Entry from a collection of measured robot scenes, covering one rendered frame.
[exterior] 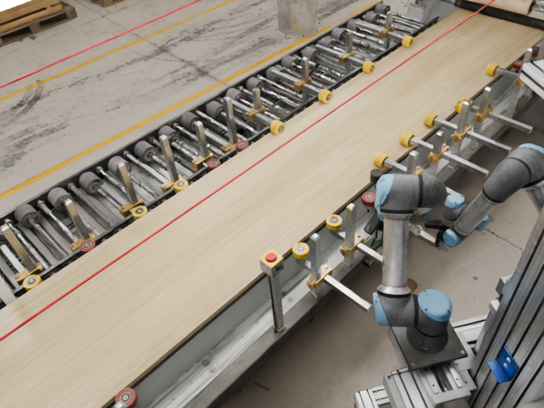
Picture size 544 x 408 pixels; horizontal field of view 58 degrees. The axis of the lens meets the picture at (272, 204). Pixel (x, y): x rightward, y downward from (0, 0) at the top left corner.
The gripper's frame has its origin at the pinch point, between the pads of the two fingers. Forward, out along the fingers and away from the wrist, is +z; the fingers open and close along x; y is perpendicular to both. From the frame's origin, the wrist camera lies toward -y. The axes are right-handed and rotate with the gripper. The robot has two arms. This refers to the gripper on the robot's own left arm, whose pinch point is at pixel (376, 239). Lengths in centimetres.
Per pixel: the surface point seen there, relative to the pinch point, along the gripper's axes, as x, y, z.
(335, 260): 21.4, -4.2, 29.9
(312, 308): 6.9, -38.6, 22.4
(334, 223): 22.7, -3.9, 1.4
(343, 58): 118, 119, -5
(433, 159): 10, 64, -4
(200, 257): 57, -64, 2
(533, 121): 18, 260, 83
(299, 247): 25.3, -27.4, 1.5
